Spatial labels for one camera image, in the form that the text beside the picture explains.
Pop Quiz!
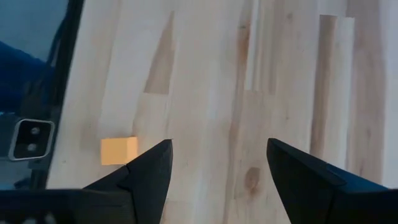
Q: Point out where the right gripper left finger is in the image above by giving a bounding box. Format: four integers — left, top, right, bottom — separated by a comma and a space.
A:
0, 139, 174, 224

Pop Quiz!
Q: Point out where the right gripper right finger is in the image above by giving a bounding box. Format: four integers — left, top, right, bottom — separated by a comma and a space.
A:
266, 138, 398, 224

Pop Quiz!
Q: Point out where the small orange cube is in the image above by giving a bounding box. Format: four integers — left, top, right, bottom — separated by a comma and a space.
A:
100, 136, 139, 166

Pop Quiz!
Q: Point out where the table-level camera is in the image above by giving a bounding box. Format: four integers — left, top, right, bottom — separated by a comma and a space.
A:
7, 118, 56, 162

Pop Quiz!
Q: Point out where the black aluminium table frame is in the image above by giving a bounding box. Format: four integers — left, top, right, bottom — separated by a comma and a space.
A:
29, 0, 85, 190

